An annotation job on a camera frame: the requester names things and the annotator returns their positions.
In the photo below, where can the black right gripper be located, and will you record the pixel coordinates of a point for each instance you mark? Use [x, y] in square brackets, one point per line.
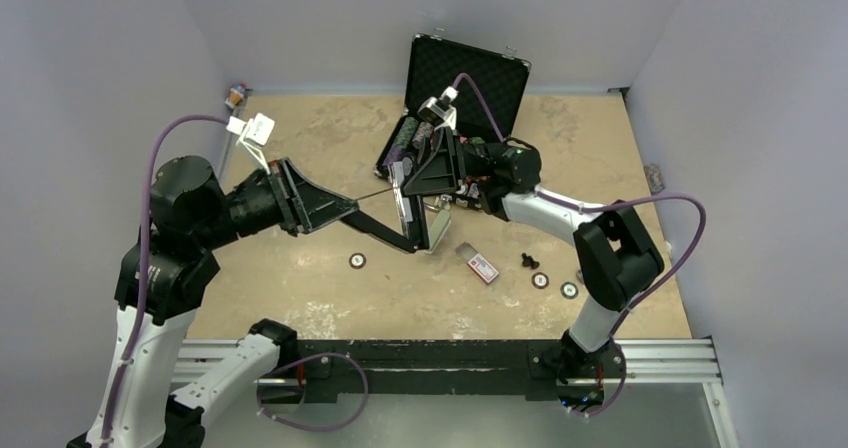
[438, 174]

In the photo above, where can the green stapler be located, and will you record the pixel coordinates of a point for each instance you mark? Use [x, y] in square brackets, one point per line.
[441, 222]

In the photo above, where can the black poker chip case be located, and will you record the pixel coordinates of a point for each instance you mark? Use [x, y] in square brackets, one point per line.
[486, 111]

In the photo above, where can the orange small bottle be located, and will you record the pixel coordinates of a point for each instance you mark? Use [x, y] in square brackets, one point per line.
[237, 94]

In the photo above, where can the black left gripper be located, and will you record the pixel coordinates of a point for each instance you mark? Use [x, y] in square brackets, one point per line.
[303, 205]

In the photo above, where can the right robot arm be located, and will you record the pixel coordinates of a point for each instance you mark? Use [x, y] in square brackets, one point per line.
[616, 255]

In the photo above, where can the black screw knob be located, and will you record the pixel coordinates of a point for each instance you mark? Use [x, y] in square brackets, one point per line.
[529, 262]

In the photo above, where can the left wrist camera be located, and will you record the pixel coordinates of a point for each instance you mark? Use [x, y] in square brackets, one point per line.
[252, 136]

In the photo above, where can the striped object at right wall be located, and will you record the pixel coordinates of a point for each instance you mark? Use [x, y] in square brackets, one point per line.
[654, 178]

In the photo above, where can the brown white poker chip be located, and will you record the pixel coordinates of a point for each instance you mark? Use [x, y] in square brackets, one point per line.
[357, 260]

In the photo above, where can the red white poker chip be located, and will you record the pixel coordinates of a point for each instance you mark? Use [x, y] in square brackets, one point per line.
[540, 280]

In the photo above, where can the aluminium frame rail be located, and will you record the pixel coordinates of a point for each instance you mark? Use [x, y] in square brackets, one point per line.
[662, 362]

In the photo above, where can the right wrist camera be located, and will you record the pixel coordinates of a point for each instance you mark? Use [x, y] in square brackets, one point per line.
[439, 112]

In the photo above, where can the black stapler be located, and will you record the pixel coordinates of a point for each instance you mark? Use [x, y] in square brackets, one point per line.
[391, 217]

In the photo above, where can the green white poker chip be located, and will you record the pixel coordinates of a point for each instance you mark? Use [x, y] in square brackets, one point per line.
[569, 290]

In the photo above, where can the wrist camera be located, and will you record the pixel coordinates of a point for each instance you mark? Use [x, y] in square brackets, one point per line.
[252, 136]
[439, 112]

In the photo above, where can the red white staple box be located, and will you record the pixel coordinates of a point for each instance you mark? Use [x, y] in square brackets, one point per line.
[476, 262]

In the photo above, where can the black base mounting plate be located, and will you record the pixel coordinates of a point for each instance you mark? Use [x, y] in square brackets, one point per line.
[532, 369]

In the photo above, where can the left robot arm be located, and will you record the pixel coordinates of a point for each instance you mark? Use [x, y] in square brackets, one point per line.
[161, 285]

